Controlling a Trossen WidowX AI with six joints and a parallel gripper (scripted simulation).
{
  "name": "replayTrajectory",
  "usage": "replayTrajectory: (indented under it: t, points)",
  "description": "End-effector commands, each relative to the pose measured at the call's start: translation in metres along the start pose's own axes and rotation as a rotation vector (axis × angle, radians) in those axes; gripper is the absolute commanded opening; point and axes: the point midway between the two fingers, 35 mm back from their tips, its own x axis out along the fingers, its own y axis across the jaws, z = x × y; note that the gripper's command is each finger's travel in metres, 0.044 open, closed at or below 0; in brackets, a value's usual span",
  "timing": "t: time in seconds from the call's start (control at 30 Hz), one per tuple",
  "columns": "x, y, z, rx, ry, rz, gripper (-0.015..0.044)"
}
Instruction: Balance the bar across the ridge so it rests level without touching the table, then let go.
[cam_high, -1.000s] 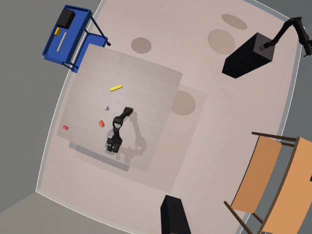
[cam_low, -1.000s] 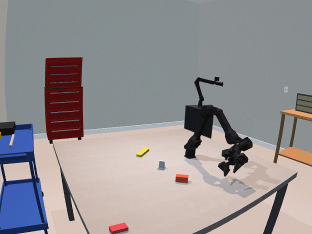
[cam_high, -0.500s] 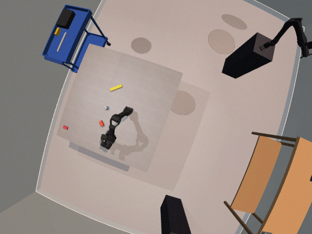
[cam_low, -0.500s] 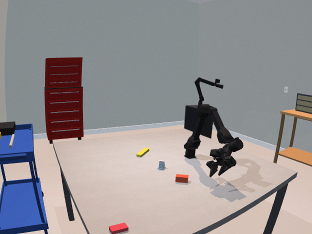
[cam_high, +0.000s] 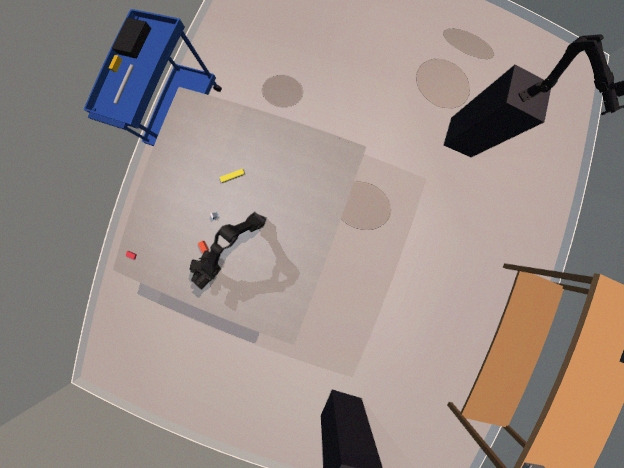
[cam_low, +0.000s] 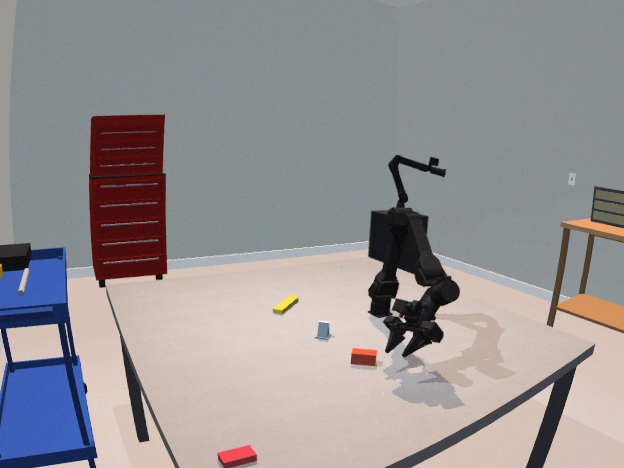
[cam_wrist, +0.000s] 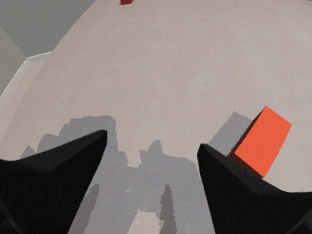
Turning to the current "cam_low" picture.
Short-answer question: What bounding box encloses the yellow bar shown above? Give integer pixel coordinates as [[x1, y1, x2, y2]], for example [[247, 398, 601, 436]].
[[273, 295, 298, 314]]

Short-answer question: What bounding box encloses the orange flat bar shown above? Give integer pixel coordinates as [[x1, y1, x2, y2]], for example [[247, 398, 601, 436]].
[[351, 348, 378, 366]]

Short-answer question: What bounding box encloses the red rectangular block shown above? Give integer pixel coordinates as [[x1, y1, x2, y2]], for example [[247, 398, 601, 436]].
[[217, 445, 258, 468]]

